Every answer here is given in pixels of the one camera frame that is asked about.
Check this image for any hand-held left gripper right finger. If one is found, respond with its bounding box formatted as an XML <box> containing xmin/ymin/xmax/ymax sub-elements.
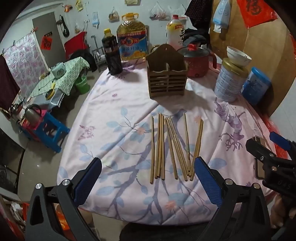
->
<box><xmin>194</xmin><ymin>156</ymin><xmax>272</xmax><ymax>241</ymax></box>

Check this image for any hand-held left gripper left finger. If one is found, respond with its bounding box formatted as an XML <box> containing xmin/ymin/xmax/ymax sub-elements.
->
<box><xmin>25</xmin><ymin>157</ymin><xmax>102</xmax><ymax>241</ymax></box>

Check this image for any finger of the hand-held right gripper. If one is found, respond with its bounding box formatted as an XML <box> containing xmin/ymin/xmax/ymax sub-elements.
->
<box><xmin>269</xmin><ymin>132</ymin><xmax>292</xmax><ymax>151</ymax></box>
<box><xmin>245</xmin><ymin>138</ymin><xmax>278</xmax><ymax>163</ymax></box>

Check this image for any group of wooden chopsticks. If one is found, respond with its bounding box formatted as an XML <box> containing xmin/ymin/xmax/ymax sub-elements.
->
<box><xmin>150</xmin><ymin>113</ymin><xmax>204</xmax><ymax>184</ymax></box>

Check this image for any wooden utensil holder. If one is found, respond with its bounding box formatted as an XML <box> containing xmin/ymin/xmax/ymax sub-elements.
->
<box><xmin>145</xmin><ymin>44</ymin><xmax>188</xmax><ymax>100</ymax></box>

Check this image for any person's right hand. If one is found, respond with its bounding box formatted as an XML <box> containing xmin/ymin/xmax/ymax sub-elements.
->
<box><xmin>270</xmin><ymin>197</ymin><xmax>296</xmax><ymax>229</ymax></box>

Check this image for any orange plastic bag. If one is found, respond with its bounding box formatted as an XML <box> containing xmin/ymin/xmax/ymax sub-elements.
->
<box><xmin>53</xmin><ymin>204</ymin><xmax>70</xmax><ymax>233</ymax></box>

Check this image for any pink floral tablecloth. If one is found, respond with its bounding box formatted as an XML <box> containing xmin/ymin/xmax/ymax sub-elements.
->
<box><xmin>57</xmin><ymin>54</ymin><xmax>278</xmax><ymax>225</ymax></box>

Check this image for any blue plastic canister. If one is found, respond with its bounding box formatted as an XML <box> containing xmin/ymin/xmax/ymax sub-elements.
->
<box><xmin>241</xmin><ymin>67</ymin><xmax>271</xmax><ymax>106</ymax></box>

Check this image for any milk powder tin gold lid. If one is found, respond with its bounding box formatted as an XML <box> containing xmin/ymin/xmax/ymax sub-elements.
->
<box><xmin>214</xmin><ymin>58</ymin><xmax>249</xmax><ymax>103</ymax></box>

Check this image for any blue plastic stool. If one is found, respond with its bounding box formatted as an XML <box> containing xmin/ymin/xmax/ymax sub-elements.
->
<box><xmin>35</xmin><ymin>112</ymin><xmax>70</xmax><ymax>153</ymax></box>

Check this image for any metal kettle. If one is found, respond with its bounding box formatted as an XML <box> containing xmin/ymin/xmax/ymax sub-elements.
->
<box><xmin>24</xmin><ymin>104</ymin><xmax>42</xmax><ymax>123</ymax></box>

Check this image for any green plastic bucket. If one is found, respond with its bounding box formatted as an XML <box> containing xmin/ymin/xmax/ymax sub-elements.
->
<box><xmin>75</xmin><ymin>76</ymin><xmax>89</xmax><ymax>94</ymax></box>

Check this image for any white ceramic bowl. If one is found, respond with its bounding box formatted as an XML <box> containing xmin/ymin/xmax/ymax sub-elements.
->
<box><xmin>226</xmin><ymin>46</ymin><xmax>252</xmax><ymax>67</ymax></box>

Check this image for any red electric cooking pot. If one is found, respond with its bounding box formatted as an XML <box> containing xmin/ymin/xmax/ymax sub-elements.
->
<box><xmin>177</xmin><ymin>44</ymin><xmax>218</xmax><ymax>78</ymax></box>

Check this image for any side table with green cloth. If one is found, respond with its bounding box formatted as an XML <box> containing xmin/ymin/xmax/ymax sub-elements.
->
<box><xmin>30</xmin><ymin>57</ymin><xmax>90</xmax><ymax>98</ymax></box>

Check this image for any mint green rice cooker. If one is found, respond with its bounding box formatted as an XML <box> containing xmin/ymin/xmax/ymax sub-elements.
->
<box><xmin>51</xmin><ymin>62</ymin><xmax>65</xmax><ymax>78</ymax></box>

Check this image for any black jacket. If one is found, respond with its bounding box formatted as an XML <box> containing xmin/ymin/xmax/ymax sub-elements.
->
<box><xmin>70</xmin><ymin>50</ymin><xmax>97</xmax><ymax>72</ymax></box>

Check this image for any metal rack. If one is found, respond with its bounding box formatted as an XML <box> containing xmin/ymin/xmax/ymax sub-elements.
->
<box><xmin>91</xmin><ymin>36</ymin><xmax>107</xmax><ymax>72</ymax></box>

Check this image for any dark red hanging cloth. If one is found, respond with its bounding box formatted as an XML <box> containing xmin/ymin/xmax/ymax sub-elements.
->
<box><xmin>0</xmin><ymin>54</ymin><xmax>21</xmax><ymax>109</ymax></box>

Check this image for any dark soy sauce bottle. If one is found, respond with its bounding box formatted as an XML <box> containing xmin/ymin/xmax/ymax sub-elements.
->
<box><xmin>102</xmin><ymin>29</ymin><xmax>123</xmax><ymax>76</ymax></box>

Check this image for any pink floral curtain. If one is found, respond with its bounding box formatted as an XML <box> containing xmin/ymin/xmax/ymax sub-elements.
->
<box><xmin>2</xmin><ymin>32</ymin><xmax>48</xmax><ymax>93</ymax></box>

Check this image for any red cloth cover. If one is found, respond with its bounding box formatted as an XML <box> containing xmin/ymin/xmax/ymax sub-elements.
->
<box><xmin>64</xmin><ymin>31</ymin><xmax>89</xmax><ymax>59</ymax></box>

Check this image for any blue and white hanging bag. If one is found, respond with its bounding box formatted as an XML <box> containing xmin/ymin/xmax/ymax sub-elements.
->
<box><xmin>212</xmin><ymin>0</ymin><xmax>232</xmax><ymax>33</ymax></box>

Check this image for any white drink bottle red cap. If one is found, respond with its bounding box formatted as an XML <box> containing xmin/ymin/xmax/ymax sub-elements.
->
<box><xmin>166</xmin><ymin>14</ymin><xmax>187</xmax><ymax>52</ymax></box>

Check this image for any red door decoration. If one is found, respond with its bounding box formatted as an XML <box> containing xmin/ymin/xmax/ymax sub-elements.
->
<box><xmin>41</xmin><ymin>34</ymin><xmax>53</xmax><ymax>50</ymax></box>

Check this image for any yellow cooking oil jug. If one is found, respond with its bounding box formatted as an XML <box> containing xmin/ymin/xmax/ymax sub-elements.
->
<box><xmin>116</xmin><ymin>13</ymin><xmax>149</xmax><ymax>61</ymax></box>

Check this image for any dark dotted hanging cloth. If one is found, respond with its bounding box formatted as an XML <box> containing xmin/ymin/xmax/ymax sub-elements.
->
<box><xmin>184</xmin><ymin>0</ymin><xmax>213</xmax><ymax>29</ymax></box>

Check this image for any black hanging bag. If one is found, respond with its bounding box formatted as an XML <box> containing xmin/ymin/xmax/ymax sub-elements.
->
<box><xmin>57</xmin><ymin>15</ymin><xmax>70</xmax><ymax>37</ymax></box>

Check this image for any white plastic bag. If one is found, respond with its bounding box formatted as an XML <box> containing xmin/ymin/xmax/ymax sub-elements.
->
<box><xmin>172</xmin><ymin>4</ymin><xmax>187</xmax><ymax>19</ymax></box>

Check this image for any grey door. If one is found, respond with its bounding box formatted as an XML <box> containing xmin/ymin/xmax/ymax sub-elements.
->
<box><xmin>32</xmin><ymin>11</ymin><xmax>66</xmax><ymax>62</ymax></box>

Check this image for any clear plastic bag with snacks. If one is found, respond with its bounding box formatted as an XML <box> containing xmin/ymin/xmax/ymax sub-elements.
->
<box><xmin>109</xmin><ymin>7</ymin><xmax>120</xmax><ymax>23</ymax></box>

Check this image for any plastic bag with red contents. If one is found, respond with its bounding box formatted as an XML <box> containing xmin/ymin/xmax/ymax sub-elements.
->
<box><xmin>149</xmin><ymin>2</ymin><xmax>172</xmax><ymax>21</ymax></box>

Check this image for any red paper wall decoration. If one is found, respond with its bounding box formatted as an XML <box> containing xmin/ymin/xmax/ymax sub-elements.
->
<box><xmin>236</xmin><ymin>0</ymin><xmax>278</xmax><ymax>29</ymax></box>

